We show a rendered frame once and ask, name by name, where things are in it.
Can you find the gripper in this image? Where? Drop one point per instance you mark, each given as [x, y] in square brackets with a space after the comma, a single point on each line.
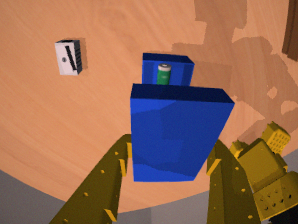
[96, 200]

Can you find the green aaa battery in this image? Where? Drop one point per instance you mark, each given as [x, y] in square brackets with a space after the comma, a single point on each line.
[163, 74]

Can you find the pencil sharpener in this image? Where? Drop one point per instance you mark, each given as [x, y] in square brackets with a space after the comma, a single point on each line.
[69, 57]

